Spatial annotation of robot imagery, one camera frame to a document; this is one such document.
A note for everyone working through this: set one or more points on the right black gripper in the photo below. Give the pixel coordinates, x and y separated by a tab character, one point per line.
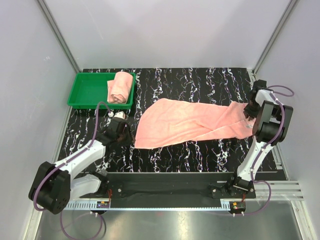
247	113

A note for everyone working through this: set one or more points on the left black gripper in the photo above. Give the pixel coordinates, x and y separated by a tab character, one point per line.
130	137

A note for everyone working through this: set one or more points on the pink towel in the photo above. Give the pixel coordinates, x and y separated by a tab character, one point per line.
118	89
170	122

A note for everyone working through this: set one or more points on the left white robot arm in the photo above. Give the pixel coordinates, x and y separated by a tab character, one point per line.
55	184

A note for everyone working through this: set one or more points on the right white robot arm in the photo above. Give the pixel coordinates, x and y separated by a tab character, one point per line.
272	121

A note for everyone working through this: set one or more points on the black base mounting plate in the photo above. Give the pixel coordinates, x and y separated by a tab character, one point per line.
207	184

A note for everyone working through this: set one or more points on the green plastic tray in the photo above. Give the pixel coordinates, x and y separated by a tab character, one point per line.
89	88

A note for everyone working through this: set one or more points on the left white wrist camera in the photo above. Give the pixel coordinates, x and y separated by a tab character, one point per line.
118	115

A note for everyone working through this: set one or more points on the front aluminium rail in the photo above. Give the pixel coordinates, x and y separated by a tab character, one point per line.
271	191

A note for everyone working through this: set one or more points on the right aluminium frame post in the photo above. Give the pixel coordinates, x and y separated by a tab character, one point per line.
276	32

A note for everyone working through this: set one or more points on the aluminium frame post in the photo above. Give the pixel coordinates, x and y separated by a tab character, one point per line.
58	35
276	32

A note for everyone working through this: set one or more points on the left aluminium frame post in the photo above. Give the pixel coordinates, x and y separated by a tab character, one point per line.
58	35

